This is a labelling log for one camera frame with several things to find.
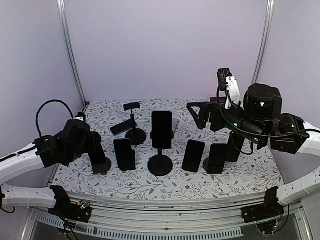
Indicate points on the black phone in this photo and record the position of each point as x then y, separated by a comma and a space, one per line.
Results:
123, 152
121, 127
193, 155
234, 147
217, 158

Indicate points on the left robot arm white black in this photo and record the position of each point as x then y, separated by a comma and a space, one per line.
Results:
75, 140

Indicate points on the black folding stand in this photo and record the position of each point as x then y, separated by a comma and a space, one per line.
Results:
133, 160
101, 166

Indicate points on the black folding stand far left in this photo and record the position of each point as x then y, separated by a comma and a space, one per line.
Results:
101, 166

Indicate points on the pink phone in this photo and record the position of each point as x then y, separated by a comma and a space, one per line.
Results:
175, 122

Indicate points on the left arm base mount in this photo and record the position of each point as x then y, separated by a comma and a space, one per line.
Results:
65, 209

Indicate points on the aluminium corner post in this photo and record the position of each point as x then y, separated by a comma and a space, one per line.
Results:
268, 19
61, 7

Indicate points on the black round-base clamp stand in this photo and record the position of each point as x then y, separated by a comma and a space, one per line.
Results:
161, 165

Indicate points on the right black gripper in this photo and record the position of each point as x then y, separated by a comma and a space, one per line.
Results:
216, 104

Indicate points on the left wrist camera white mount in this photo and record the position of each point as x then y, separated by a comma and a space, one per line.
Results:
80, 116

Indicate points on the dark grey folding stand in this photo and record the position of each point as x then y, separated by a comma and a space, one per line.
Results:
206, 164

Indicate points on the floral table mat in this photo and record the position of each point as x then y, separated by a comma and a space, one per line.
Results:
254, 172

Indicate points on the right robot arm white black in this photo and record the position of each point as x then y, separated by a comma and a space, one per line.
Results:
260, 120

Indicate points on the right aluminium corner post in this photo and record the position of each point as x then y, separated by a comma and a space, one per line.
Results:
268, 19

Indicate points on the left aluminium corner post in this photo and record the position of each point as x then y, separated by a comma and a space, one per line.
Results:
61, 7

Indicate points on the blue phone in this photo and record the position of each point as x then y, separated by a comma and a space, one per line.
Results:
95, 149

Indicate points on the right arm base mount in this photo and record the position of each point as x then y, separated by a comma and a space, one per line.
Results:
268, 209

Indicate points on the front aluminium rail frame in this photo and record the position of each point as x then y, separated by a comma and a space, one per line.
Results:
207, 219

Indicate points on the teal green phone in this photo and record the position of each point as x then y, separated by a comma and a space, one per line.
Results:
161, 127

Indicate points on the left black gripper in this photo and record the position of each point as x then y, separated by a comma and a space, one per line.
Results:
94, 139

